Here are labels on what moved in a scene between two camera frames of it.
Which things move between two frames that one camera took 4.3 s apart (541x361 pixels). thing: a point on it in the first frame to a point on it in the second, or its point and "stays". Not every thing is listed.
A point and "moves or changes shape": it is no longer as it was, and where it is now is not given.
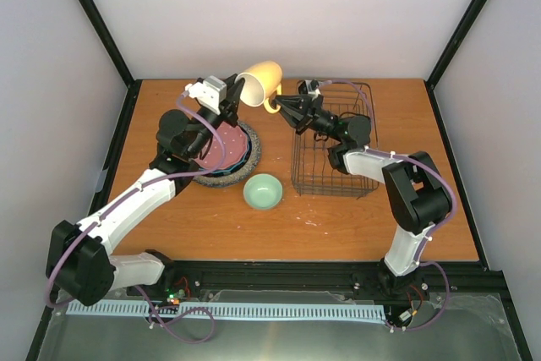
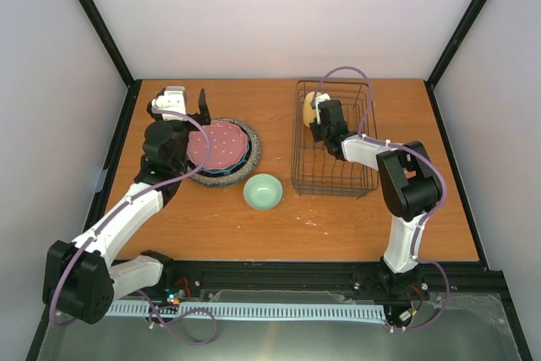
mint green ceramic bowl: x=263 y=191 stays
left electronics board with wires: x=173 y=296 stays
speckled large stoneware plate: x=241 y=177 stays
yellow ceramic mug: x=260 y=81 moves or changes shape
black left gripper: x=229 y=106 to x=204 y=115
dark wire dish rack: x=313 y=172 stays
